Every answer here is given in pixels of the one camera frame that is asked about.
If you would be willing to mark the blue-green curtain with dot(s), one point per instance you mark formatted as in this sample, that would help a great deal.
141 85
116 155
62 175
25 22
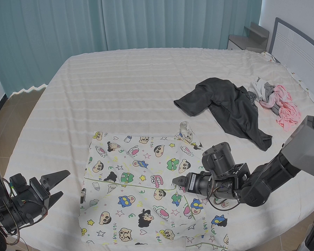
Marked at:
120 14

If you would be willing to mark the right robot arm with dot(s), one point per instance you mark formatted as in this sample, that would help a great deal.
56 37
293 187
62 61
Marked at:
267 176

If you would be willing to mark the bed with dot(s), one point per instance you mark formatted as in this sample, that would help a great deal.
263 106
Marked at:
120 87

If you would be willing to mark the pile of clothes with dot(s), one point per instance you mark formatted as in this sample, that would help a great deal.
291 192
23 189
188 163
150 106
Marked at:
285 106

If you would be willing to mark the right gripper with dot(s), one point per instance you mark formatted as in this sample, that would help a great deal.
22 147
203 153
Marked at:
201 184

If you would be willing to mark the black T-shirt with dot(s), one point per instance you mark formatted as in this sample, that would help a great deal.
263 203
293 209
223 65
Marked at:
230 106

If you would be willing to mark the white printed pyjama top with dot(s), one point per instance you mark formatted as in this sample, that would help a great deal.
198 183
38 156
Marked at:
136 166

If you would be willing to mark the grey bedside table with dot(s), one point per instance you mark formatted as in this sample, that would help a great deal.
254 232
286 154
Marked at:
240 42

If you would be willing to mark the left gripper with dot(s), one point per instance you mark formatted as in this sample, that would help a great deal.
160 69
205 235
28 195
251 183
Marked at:
28 208

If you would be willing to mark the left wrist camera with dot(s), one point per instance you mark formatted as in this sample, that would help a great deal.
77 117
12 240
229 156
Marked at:
18 182

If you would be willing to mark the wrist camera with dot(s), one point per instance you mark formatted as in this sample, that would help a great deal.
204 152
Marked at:
18 182
206 162

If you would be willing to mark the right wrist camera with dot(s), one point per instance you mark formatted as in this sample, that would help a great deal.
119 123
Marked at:
206 162

